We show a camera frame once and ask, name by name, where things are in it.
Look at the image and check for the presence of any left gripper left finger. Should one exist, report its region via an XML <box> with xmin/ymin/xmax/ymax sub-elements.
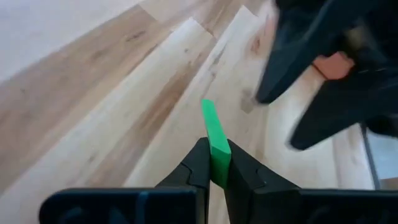
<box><xmin>38</xmin><ymin>136</ymin><xmax>213</xmax><ymax>224</ymax></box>

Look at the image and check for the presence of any orange plastic bin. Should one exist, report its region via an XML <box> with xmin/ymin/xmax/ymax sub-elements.
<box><xmin>312</xmin><ymin>52</ymin><xmax>355</xmax><ymax>81</ymax></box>

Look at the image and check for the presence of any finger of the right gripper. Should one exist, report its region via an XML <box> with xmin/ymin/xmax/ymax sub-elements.
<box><xmin>256</xmin><ymin>18</ymin><xmax>336</xmax><ymax>105</ymax></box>
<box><xmin>287</xmin><ymin>73</ymin><xmax>398</xmax><ymax>151</ymax></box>

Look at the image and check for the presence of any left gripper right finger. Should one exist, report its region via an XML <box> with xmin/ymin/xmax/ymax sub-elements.
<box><xmin>223</xmin><ymin>139</ymin><xmax>398</xmax><ymax>224</ymax></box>

